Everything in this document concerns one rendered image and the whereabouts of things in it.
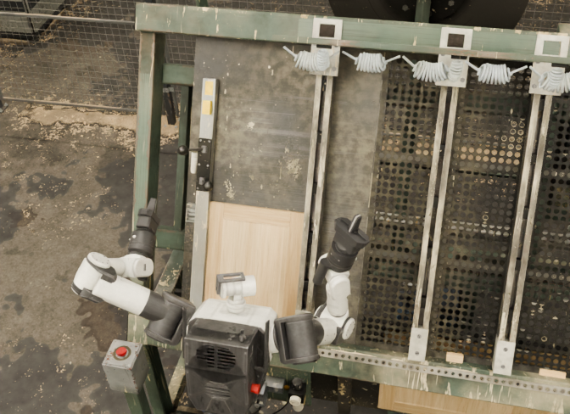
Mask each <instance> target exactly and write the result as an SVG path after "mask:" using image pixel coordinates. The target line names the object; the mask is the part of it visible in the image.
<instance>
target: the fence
mask: <svg viewBox="0 0 570 414"><path fill-rule="evenodd" d="M206 81H213V95H205V94H204V93H205V82H206ZM218 89H219V79H213V78H203V91H202V105H201V120H200V134H199V137H201V138H209V139H212V146H211V160H210V182H213V170H214V156H215V129H216V116H217V103H218ZM203 100H209V101H212V110H211V115H203V114H202V107H203ZM211 196H212V190H211V191H208V192H203V191H196V205H195V220H194V234H193V263H192V277H191V292H190V301H191V302H192V303H193V304H194V305H195V306H196V311H197V309H198V308H199V307H200V306H201V304H202V303H203V302H204V284H205V271H206V257H207V243H208V230H209V216H210V202H211Z"/></svg>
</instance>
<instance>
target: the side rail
mask: <svg viewBox="0 0 570 414"><path fill-rule="evenodd" d="M164 62H165V33H159V34H156V33H155V32H154V33H143V32H140V49H139V70H138V90H137V129H136V149H135V170H134V190H133V210H132V230H131V233H132V232H133V231H136V230H137V227H136V224H137V219H138V215H137V213H138V211H139V209H141V208H144V209H147V207H148V204H149V201H150V199H151V198H153V199H157V203H158V186H159V152H160V134H161V117H162V99H163V83H162V68H163V63H164ZM152 255H153V256H155V247H154V251H153V254H152ZM152 262H153V263H154V257H153V260H152ZM130 281H132V282H134V283H136V284H139V285H141V286H143V287H145V288H148V289H150V290H152V291H153V290H154V270H153V273H152V274H151V275H150V276H149V277H148V280H147V281H146V282H143V281H139V280H137V277H130Z"/></svg>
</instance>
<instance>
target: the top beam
mask: <svg viewBox="0 0 570 414"><path fill-rule="evenodd" d="M314 18H320V19H332V20H343V27H342V36H341V40H348V41H358V42H380V43H391V44H401V45H412V46H424V47H435V48H439V46H440V38H441V31H442V27H448V28H460V29H471V30H472V43H471V50H478V51H489V52H499V53H520V54H532V55H534V52H535V46H536V40H537V35H538V34H541V35H552V36H570V34H569V33H557V32H545V31H523V30H511V29H499V28H487V27H475V26H463V25H441V24H429V23H416V22H404V21H393V20H370V19H358V18H346V17H334V16H323V15H311V14H288V13H276V12H264V11H253V10H241V9H229V8H206V7H194V6H182V5H170V4H158V3H136V5H135V24H134V28H135V30H136V31H151V32H158V33H170V34H180V35H190V36H211V37H222V38H232V39H243V40H254V41H265V42H277V41H272V35H283V36H303V37H312V31H313V22H314ZM285 43H294V44H307V45H311V44H309V43H297V42H285ZM561 43H562V42H554V41H544V46H543V52H542V54H549V55H559V54H560V48H561ZM341 48H352V47H341ZM359 49H368V50H381V51H391V52H402V53H415V52H404V51H394V50H382V49H372V48H359ZM423 54H433V55H438V54H436V53H423Z"/></svg>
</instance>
